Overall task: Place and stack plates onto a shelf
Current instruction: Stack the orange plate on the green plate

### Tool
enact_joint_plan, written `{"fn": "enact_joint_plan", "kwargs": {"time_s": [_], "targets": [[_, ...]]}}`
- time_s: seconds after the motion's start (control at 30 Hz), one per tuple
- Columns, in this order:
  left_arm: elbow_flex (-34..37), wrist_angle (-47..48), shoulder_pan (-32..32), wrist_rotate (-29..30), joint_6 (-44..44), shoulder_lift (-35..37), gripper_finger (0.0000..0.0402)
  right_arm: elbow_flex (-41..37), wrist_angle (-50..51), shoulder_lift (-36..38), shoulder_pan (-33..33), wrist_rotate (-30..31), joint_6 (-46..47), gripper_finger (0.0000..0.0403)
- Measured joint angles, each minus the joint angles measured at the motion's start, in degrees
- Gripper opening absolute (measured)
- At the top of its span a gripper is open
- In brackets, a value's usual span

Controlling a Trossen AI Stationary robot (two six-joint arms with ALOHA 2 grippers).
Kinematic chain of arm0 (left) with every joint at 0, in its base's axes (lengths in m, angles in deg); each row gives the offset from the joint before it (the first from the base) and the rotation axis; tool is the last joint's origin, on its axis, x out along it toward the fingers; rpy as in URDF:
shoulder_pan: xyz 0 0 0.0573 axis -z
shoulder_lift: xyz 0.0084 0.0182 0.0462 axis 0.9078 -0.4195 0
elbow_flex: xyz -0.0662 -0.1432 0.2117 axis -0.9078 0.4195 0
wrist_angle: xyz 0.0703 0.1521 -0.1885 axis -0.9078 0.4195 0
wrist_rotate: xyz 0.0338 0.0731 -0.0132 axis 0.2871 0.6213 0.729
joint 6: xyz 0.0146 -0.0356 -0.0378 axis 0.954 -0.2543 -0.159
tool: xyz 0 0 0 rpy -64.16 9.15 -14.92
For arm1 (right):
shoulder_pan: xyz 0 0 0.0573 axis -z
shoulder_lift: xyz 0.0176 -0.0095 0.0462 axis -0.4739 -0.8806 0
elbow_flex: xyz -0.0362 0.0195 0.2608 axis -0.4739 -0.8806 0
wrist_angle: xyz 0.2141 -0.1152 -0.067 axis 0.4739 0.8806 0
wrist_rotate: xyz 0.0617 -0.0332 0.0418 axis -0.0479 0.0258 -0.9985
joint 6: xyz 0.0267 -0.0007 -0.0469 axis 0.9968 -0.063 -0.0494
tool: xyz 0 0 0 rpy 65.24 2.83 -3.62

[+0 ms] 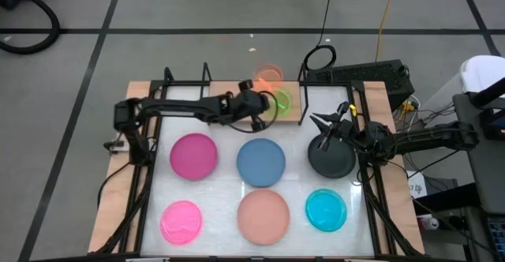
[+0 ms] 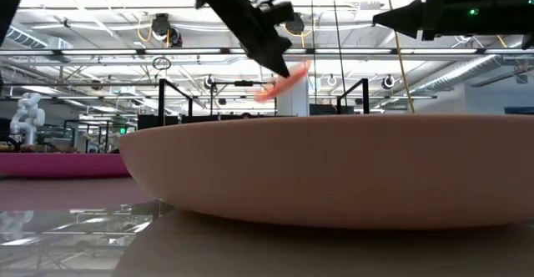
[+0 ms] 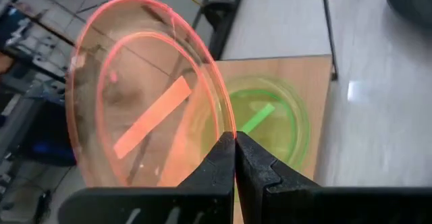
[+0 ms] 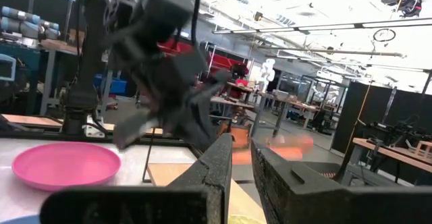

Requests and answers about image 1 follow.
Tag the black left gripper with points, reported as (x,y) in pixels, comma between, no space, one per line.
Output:
(250,104)

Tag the large salmon plate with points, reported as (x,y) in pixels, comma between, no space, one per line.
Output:
(263,216)

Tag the large dark grey plate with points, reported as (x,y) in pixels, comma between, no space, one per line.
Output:
(335,163)

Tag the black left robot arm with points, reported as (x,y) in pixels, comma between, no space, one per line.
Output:
(177,108)

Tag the green translucent cup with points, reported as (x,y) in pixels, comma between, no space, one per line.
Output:
(283,103)

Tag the wooden shelf with black frame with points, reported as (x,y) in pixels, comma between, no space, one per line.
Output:
(221,88)

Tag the orange translucent cup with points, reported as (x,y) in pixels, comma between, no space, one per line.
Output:
(269,73)

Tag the black metal rig frame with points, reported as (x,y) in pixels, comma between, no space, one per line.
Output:
(155,83)

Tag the computer keyboard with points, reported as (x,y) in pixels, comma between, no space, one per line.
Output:
(497,238)

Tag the large blue plate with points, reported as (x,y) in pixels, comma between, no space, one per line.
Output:
(260,162)

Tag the white paper label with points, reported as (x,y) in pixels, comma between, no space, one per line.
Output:
(417,185)

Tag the white can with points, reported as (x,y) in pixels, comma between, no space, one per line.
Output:
(430,223)

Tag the small cyan translucent plate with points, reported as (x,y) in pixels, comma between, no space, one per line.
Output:
(326,210)

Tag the large magenta plate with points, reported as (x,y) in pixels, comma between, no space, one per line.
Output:
(193,156)

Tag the small pink translucent plate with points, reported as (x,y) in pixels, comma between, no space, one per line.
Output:
(180,222)

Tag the grey desk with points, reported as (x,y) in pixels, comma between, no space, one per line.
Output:
(485,167)

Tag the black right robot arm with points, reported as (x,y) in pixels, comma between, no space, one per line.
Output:
(434,135)

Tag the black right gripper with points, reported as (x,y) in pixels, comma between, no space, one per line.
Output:
(343,129)

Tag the white round container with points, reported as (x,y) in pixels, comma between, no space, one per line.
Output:
(483,70)

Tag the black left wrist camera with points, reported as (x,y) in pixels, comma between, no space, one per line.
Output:
(245,85)

